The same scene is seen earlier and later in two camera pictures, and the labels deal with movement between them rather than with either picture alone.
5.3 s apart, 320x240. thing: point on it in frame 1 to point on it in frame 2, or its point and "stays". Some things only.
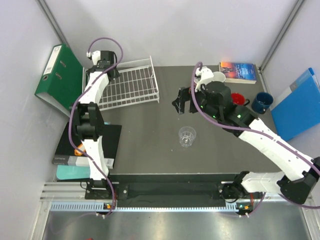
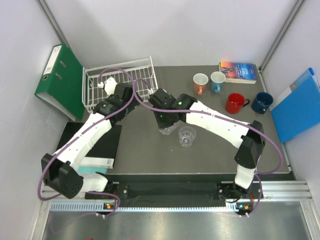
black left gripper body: [115, 74] to [131, 106]
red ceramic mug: [238, 99] stays
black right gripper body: [200, 98] to [162, 120]
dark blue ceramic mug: [262, 102] stays
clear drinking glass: [186, 135] stays
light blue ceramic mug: [219, 76] stays
